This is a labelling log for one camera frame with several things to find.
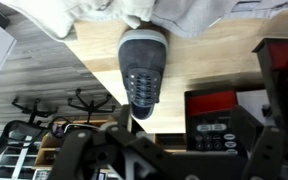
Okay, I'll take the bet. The grey canvas shoe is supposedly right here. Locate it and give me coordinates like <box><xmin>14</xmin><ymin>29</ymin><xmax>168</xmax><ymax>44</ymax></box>
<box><xmin>117</xmin><ymin>29</ymin><xmax>169</xmax><ymax>121</ymax></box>

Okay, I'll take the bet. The grey hoodie cloth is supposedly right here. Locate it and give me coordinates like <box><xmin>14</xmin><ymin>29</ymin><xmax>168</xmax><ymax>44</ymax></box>
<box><xmin>150</xmin><ymin>0</ymin><xmax>288</xmax><ymax>38</ymax></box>

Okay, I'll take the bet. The red microwave door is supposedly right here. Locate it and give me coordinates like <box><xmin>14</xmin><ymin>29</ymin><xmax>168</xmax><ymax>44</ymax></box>
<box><xmin>252</xmin><ymin>37</ymin><xmax>288</xmax><ymax>138</ymax></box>

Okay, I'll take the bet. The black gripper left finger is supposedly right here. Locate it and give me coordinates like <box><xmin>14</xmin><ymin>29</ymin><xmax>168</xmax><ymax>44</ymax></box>
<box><xmin>50</xmin><ymin>104</ymin><xmax>142</xmax><ymax>180</ymax></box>

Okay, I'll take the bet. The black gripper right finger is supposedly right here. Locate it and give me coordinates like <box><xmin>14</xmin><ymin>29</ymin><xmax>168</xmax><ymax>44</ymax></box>
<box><xmin>229</xmin><ymin>105</ymin><xmax>288</xmax><ymax>180</ymax></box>

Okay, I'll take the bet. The white folded towel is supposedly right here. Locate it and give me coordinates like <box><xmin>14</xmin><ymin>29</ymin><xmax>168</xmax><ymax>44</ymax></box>
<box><xmin>0</xmin><ymin>0</ymin><xmax>156</xmax><ymax>40</ymax></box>

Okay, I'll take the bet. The white glass door cabinet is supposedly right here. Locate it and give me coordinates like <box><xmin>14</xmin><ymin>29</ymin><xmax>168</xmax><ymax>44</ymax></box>
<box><xmin>0</xmin><ymin>143</ymin><xmax>52</xmax><ymax>180</ymax></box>

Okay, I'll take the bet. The red black microwave body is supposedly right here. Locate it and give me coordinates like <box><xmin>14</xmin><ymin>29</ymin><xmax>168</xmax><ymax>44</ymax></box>
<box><xmin>183</xmin><ymin>88</ymin><xmax>270</xmax><ymax>158</ymax></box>

